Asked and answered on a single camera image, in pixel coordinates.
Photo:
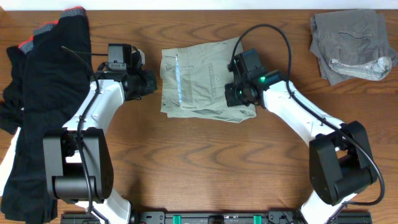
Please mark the white garment under pile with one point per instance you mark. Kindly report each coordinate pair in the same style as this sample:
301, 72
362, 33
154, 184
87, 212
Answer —
8, 161

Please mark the black garment with red-grey trim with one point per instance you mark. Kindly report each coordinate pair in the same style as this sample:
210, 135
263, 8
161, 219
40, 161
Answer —
50, 80

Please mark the khaki shorts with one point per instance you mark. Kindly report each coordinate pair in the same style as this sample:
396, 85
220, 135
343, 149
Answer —
193, 80

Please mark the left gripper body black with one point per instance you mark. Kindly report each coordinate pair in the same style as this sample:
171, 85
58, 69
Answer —
142, 84

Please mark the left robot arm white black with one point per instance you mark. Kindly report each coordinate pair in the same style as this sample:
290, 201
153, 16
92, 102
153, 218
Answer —
78, 166

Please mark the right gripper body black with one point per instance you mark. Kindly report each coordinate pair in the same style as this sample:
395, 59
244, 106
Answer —
237, 94

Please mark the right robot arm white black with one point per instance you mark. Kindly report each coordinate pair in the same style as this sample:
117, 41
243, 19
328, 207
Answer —
340, 158

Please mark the folded grey shorts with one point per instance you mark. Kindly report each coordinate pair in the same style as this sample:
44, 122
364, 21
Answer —
352, 44

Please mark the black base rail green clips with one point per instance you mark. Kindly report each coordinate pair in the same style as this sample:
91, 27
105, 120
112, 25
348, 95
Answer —
217, 217

